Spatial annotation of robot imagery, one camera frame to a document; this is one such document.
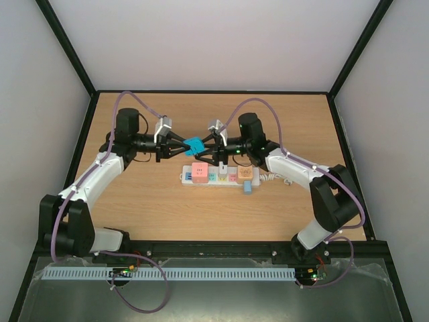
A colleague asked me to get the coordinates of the white USB charger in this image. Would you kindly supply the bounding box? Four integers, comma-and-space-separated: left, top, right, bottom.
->
218, 161, 228, 179

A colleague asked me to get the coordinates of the blue cube plug adapter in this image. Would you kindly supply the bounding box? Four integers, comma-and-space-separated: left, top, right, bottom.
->
183, 137, 205, 156

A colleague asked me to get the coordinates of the white power strip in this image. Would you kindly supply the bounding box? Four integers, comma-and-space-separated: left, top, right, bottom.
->
180, 165, 243, 187

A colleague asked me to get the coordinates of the pink cube socket adapter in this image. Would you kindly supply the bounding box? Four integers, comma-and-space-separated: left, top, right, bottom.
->
191, 162, 208, 184

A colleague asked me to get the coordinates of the orange wooden cube adapter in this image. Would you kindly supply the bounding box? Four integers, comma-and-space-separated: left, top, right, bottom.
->
237, 166, 253, 184

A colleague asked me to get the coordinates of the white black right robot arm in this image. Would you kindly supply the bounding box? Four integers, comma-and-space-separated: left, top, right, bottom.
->
195, 113, 365, 263

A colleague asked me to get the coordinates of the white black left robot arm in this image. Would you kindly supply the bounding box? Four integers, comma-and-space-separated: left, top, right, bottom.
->
38, 108, 190, 262

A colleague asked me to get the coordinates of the light blue side plug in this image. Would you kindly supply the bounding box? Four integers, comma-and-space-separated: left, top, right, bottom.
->
243, 180, 252, 195

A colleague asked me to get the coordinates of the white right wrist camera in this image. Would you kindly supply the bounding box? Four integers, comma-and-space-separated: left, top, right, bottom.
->
208, 119, 228, 146

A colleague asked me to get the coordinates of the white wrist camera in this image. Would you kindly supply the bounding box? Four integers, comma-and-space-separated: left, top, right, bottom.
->
208, 119, 228, 146
154, 116, 172, 144

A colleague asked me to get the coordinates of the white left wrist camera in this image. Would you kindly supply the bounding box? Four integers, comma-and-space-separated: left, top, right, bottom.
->
154, 116, 172, 144

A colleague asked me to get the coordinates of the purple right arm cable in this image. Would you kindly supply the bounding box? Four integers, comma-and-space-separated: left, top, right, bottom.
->
221, 97, 367, 290

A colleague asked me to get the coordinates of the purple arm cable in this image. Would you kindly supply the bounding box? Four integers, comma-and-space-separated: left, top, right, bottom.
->
221, 97, 367, 290
49, 90, 170, 313

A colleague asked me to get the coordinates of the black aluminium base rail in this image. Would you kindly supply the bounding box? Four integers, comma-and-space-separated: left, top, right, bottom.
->
33, 239, 389, 266

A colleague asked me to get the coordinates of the black enclosure frame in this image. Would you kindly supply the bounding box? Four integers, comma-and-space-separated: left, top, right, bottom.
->
9, 1, 412, 321

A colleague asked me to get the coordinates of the light blue slotted cable duct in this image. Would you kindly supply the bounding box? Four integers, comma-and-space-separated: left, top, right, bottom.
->
42, 267, 296, 282

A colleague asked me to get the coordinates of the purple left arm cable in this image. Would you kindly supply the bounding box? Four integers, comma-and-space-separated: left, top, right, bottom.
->
49, 90, 170, 313

